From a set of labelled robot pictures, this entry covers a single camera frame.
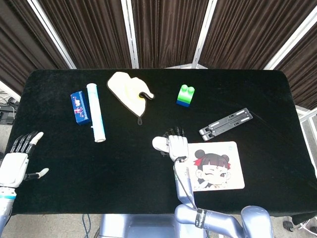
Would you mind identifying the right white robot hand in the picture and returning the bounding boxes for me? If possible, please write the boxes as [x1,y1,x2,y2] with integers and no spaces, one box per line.
[160,126,189,162]

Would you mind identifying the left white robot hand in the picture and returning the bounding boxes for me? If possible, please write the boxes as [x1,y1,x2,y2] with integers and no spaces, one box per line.
[0,131,50,188]

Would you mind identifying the cartoon girl mouse pad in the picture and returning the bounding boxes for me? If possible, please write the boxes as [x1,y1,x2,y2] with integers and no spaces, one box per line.
[184,141,245,191]

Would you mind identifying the blue white small box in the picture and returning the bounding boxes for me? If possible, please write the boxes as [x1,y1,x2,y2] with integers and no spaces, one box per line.
[70,90,91,126]

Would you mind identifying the green and blue building block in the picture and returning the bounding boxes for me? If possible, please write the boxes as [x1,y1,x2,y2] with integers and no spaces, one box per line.
[176,84,196,108]

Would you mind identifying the black folding laptop stand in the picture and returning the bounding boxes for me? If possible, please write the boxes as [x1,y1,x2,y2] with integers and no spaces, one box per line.
[199,107,254,142]

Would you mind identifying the black velvet tablecloth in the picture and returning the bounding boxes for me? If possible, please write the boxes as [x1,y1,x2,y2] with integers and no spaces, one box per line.
[11,68,317,219]

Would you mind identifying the cream oven mitt grey trim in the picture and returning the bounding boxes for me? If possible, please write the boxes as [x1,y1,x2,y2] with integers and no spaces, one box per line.
[106,71,155,126]

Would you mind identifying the silver robot torso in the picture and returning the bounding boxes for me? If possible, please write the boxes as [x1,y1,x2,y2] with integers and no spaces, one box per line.
[99,213,207,238]

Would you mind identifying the white rolled towel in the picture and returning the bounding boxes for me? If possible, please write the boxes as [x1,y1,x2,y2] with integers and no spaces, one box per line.
[86,83,106,143]

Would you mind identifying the brown pleated curtain panel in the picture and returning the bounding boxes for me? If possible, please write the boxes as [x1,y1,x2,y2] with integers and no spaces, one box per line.
[198,0,317,70]
[274,22,317,110]
[0,0,70,95]
[131,0,210,69]
[37,0,132,69]

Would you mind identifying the black caster wheel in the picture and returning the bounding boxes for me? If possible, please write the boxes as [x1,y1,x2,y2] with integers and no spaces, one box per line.
[282,219,295,233]

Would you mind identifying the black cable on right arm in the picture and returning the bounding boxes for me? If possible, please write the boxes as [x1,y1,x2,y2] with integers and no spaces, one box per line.
[173,156,199,210]

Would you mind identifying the black floor cables bundle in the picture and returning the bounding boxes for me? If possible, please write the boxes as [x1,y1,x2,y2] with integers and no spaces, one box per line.
[0,91,20,125]

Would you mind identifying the white screen frame post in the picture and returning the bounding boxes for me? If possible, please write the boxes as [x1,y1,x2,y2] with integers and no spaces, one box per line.
[26,0,76,69]
[263,7,317,70]
[192,0,218,69]
[120,0,140,69]

